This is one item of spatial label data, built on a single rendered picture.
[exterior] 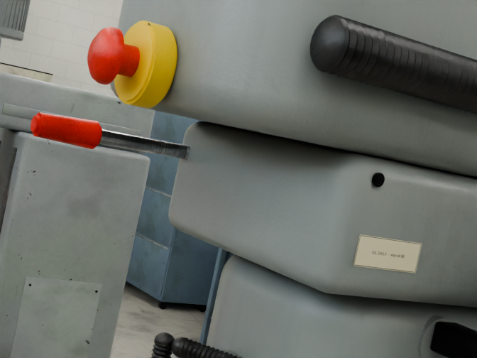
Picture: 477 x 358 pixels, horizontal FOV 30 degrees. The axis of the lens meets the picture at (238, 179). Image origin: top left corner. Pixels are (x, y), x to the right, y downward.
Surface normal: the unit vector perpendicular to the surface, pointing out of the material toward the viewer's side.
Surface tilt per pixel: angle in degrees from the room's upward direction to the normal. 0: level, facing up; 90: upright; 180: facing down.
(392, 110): 90
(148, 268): 90
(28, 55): 90
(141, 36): 90
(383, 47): 75
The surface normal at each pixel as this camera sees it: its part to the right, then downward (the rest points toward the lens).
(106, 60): -0.41, 0.07
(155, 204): -0.82, -0.15
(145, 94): 0.26, 0.76
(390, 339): 0.54, 0.16
